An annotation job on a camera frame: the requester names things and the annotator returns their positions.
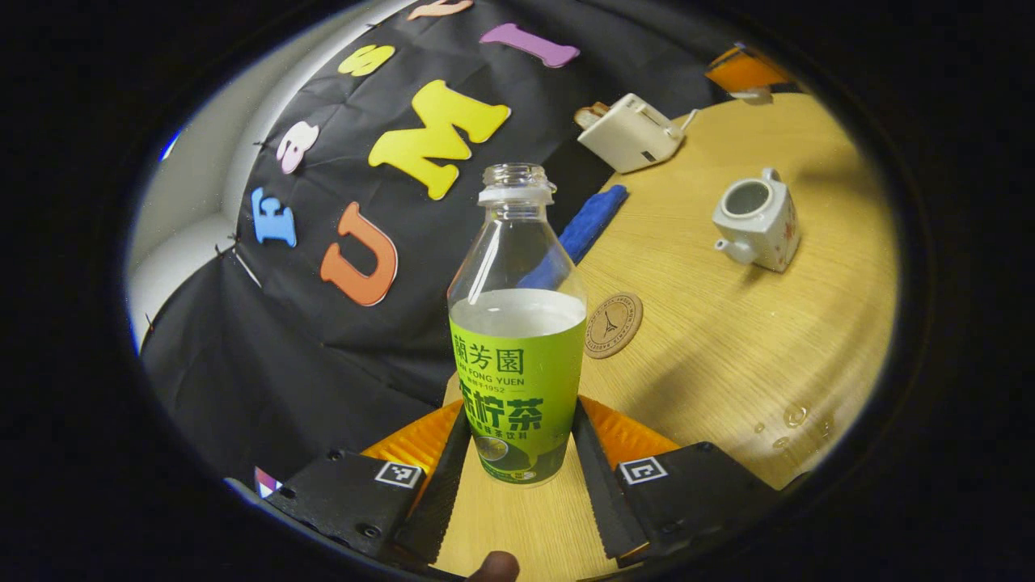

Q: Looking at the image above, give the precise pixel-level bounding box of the green label water bottle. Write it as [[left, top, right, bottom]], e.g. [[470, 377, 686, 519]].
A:
[[447, 163, 589, 487]]

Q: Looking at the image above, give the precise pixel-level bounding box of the white toaster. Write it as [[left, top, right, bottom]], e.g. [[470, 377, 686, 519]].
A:
[[577, 93, 687, 175]]

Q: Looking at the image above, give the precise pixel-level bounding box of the blue towel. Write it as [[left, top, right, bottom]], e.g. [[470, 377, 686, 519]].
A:
[[517, 184, 630, 292]]

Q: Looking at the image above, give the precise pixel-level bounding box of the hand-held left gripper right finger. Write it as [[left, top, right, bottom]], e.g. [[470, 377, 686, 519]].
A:
[[570, 396, 784, 565]]

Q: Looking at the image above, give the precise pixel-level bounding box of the round cork coaster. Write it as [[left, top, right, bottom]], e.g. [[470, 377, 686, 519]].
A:
[[583, 292, 645, 361]]

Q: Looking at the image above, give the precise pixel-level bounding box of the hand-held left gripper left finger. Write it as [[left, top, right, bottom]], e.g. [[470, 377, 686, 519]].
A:
[[265, 399, 475, 568]]

